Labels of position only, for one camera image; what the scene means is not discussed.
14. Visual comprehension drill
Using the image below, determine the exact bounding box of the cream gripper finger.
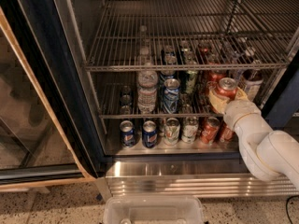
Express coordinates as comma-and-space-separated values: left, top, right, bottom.
235, 87, 249, 101
208, 85, 232, 114

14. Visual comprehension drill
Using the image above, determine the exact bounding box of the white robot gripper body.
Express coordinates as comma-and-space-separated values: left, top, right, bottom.
223, 100, 262, 131

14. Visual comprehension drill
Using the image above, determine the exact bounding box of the red coke can front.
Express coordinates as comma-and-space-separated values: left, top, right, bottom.
216, 77, 237, 100

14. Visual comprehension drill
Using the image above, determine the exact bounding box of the red coke can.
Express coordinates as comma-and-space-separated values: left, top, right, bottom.
216, 77, 237, 100
200, 117, 220, 145
206, 70, 227, 88
218, 122, 235, 143

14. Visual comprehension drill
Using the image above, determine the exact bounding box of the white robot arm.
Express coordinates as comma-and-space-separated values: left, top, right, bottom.
208, 85, 299, 189

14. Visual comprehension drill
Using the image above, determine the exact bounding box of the white labelled drink can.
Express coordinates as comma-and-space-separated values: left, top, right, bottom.
239, 69, 263, 101

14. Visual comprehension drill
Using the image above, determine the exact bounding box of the red coke can bottom left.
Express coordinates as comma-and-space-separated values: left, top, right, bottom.
200, 117, 220, 145

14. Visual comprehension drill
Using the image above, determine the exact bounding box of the red coke can behind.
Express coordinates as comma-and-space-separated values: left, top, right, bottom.
206, 70, 227, 88

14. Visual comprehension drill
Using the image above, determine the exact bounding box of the red coke can bottom right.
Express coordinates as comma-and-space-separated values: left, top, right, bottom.
218, 122, 235, 143

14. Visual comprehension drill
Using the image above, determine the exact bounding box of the green soda can middle shelf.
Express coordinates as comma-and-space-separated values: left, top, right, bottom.
181, 70, 198, 94

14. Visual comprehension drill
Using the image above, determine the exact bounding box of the blue white pepsi can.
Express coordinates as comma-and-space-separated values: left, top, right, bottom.
163, 78, 180, 114

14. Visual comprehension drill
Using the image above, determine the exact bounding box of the steel fridge bottom grille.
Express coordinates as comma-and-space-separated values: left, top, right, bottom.
106, 159, 298, 198

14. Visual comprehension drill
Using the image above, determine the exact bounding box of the blue pepsi can bottom left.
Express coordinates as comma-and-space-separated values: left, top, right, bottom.
120, 120, 135, 147

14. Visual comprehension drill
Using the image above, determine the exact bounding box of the glass fridge door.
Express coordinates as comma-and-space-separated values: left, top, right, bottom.
0, 0, 105, 191

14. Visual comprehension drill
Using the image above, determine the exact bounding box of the clear plastic water bottle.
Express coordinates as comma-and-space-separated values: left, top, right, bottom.
135, 61, 159, 115

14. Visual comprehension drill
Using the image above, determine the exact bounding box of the clear plastic bin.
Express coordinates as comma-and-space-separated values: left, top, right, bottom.
103, 195, 204, 224

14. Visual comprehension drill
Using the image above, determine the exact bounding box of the middle wire fridge shelf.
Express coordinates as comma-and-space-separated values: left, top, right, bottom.
99, 84, 222, 119

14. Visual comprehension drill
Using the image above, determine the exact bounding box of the wire fridge shelf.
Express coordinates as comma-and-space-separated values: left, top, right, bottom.
99, 84, 222, 119
86, 0, 299, 72

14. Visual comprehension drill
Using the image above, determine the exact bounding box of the black cable on floor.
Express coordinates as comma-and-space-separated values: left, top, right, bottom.
285, 195, 299, 224

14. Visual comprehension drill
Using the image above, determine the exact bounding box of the top wire fridge shelf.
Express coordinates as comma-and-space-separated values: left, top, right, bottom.
86, 0, 299, 72

